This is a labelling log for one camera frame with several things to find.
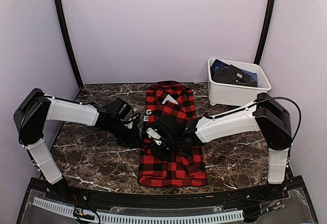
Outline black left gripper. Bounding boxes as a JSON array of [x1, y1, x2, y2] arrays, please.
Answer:
[[108, 118, 144, 148]]

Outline red black plaid shirt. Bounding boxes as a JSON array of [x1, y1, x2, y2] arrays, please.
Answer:
[[138, 81, 207, 187]]

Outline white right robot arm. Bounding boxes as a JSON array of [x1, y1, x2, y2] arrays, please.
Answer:
[[146, 93, 293, 201]]

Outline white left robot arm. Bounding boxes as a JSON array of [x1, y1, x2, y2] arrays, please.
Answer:
[[13, 88, 142, 202]]

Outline white plastic bin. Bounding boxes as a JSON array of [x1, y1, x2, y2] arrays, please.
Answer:
[[207, 58, 271, 106]]

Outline dark blue plaid shirt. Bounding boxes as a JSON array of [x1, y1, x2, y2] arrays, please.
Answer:
[[211, 59, 229, 69]]

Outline grey striped shirt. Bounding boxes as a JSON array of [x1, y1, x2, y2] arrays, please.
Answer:
[[211, 65, 251, 87]]

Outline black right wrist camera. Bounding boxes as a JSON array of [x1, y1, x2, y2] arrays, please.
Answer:
[[146, 115, 185, 146]]

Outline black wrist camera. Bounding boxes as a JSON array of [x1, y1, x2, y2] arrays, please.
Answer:
[[146, 115, 185, 146], [106, 97, 141, 129]]

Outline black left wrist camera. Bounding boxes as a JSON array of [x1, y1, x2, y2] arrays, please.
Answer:
[[106, 97, 141, 129]]

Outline black front rail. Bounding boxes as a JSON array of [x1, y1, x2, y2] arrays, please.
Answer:
[[48, 183, 284, 209]]

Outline white slotted cable duct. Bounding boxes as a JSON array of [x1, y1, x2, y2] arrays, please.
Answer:
[[33, 197, 244, 224]]

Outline black left frame post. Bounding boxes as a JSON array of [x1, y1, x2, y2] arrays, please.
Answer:
[[54, 0, 84, 90]]

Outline black frame post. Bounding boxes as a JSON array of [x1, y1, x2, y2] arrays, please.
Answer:
[[253, 0, 275, 65], [54, 0, 84, 90]]

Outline black right frame post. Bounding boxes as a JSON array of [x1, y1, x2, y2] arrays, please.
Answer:
[[253, 0, 275, 65]]

